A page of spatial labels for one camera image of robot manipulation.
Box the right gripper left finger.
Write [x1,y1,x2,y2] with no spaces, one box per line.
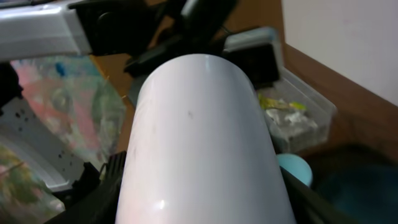
[45,151,127,224]

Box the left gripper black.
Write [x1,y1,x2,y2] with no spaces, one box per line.
[69,0,238,78]

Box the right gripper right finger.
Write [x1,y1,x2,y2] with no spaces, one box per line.
[280,167,357,224]

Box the white paper waste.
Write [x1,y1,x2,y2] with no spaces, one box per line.
[265,109,318,138]

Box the yellow green snack wrapper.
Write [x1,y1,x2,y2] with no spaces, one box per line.
[257,93,307,111]

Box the pink plastic cup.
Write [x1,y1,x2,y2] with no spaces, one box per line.
[116,54,295,223]

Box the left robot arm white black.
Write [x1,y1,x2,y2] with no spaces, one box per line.
[1,0,237,77]

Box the clear plastic waste bin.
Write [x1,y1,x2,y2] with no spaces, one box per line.
[257,68,336,153]

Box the light blue plastic cup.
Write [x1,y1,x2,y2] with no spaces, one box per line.
[277,153,313,187]

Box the dark blue plate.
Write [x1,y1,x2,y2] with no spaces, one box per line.
[305,144,397,224]

